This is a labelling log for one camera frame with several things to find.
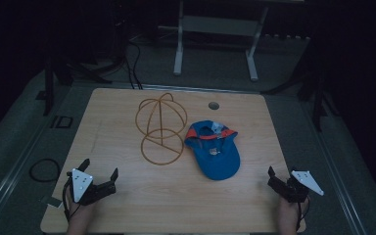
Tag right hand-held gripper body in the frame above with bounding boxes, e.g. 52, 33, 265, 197
267, 170, 325, 204

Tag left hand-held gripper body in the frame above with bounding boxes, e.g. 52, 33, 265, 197
67, 167, 118, 207

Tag blue cap with orange trim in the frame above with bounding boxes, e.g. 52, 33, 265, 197
184, 119, 242, 181

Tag orange wire hat stand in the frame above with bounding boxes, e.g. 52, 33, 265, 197
134, 92, 189, 166

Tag person's right hand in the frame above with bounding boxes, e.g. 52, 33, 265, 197
277, 196, 308, 227

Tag person's left hand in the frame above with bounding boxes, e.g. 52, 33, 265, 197
67, 193, 96, 226

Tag black tripod stand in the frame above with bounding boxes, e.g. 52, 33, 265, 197
35, 48, 128, 118
260, 42, 341, 133

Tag right hand-held gripper cable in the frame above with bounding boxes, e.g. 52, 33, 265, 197
295, 195, 311, 232

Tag hand-held gripper cable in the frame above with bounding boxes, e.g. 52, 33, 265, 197
61, 176, 81, 223
295, 195, 311, 232

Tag left hand-held gripper cable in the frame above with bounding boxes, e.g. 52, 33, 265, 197
61, 176, 81, 223

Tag black rectangular floor frame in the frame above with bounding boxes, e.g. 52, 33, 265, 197
49, 115, 74, 129

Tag black looped floor cable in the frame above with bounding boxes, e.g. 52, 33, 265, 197
28, 158, 62, 183

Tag black floor cables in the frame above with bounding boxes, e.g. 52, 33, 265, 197
123, 38, 144, 90

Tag white metal desk frame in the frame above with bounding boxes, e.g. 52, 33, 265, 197
158, 0, 307, 82

